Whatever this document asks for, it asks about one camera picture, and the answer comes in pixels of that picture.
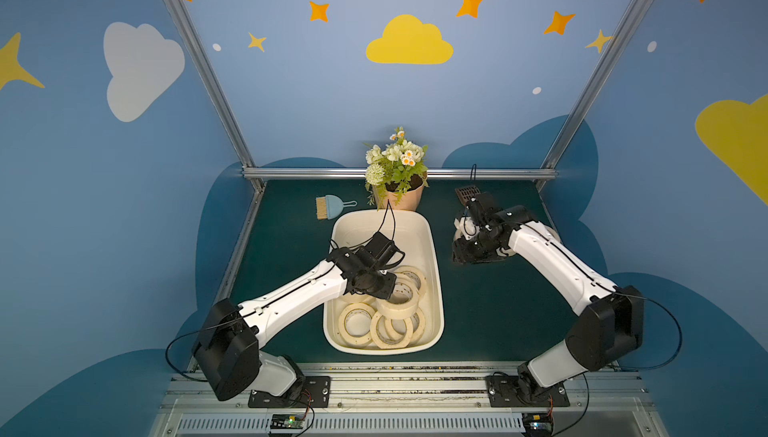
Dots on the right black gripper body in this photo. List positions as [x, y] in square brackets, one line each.
[471, 251]

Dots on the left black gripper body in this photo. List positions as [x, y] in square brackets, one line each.
[377, 284]

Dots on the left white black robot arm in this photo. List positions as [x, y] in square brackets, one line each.
[229, 346]

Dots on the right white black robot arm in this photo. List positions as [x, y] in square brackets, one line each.
[610, 319]

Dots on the brown slotted scoop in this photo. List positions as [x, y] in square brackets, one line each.
[466, 193]

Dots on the small blue dustpan brush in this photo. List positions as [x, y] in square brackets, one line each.
[329, 207]

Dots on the potted white flower plant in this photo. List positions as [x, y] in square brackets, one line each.
[396, 175]

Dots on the left green circuit board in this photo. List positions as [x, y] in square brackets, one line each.
[287, 422]

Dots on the green circuit board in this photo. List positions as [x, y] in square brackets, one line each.
[287, 422]
[538, 424]

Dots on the right green circuit board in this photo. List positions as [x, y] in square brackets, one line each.
[538, 424]

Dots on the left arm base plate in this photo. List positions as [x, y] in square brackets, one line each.
[307, 390]

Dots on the left side aluminium rail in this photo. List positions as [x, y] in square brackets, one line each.
[231, 272]

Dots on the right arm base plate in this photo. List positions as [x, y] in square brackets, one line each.
[505, 390]

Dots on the right aluminium frame post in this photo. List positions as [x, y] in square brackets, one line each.
[625, 30]

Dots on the aluminium frame post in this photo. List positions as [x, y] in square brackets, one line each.
[625, 30]
[193, 43]

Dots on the aluminium front rail bed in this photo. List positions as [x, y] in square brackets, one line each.
[416, 399]

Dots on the left aluminium frame post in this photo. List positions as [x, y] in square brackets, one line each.
[193, 43]

